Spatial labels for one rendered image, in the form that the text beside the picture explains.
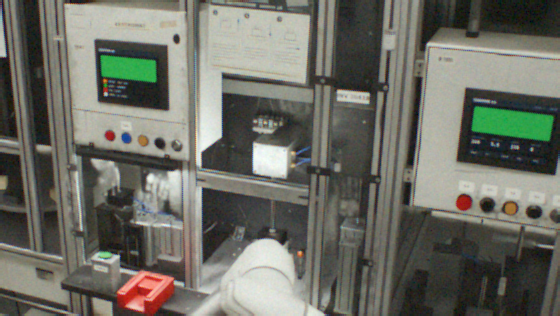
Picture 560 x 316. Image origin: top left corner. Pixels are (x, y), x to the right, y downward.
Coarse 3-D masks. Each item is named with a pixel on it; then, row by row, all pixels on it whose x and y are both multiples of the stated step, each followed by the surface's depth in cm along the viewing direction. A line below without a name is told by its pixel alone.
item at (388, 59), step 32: (64, 0) 221; (384, 0) 182; (64, 32) 223; (64, 64) 227; (384, 64) 188; (64, 96) 232; (384, 96) 191; (64, 128) 236; (384, 128) 194; (64, 160) 241; (384, 160) 197; (384, 192) 201
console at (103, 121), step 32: (96, 32) 217; (128, 32) 213; (160, 32) 209; (96, 64) 220; (160, 64) 211; (96, 96) 225; (160, 96) 215; (96, 128) 230; (128, 128) 225; (160, 128) 220
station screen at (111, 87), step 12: (108, 48) 215; (144, 60) 211; (156, 60) 210; (156, 72) 211; (108, 84) 219; (120, 84) 218; (132, 84) 216; (144, 84) 214; (156, 84) 213; (108, 96) 221; (120, 96) 219; (132, 96) 218; (144, 96) 216; (156, 96) 214
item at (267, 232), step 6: (276, 204) 240; (270, 210) 240; (270, 216) 241; (270, 222) 242; (264, 228) 246; (270, 228) 243; (276, 228) 246; (258, 234) 243; (264, 234) 242; (270, 234) 241; (276, 234) 241; (282, 234) 242; (276, 240) 241; (282, 240) 242
